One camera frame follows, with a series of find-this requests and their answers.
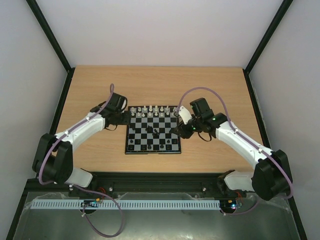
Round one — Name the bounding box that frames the black and white chessboard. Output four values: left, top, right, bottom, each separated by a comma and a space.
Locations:
124, 105, 182, 155

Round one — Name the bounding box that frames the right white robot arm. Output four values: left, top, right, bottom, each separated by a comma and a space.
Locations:
171, 98, 292, 201

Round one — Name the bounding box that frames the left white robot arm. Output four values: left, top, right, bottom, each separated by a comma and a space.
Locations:
32, 92, 131, 188

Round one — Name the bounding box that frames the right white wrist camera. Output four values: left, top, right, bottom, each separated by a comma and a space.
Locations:
175, 106, 193, 125

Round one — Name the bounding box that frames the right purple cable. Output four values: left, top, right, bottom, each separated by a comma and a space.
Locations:
178, 86, 294, 217

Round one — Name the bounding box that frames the purple cable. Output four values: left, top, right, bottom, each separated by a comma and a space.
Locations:
178, 86, 294, 217
37, 83, 125, 238

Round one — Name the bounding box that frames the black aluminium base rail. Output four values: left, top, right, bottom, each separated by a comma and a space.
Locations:
24, 171, 253, 201

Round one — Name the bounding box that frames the left black frame post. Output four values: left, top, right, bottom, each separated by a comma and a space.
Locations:
24, 0, 75, 73

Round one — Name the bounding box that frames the black frame post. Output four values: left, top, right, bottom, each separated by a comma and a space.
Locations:
24, 0, 75, 73
244, 0, 295, 73

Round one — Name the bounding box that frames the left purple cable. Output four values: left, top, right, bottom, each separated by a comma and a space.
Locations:
37, 83, 125, 238

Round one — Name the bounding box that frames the white slotted cable duct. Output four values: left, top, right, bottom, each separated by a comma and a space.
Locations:
30, 199, 221, 210

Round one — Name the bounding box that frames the right black frame post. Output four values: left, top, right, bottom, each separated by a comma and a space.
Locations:
244, 0, 295, 73

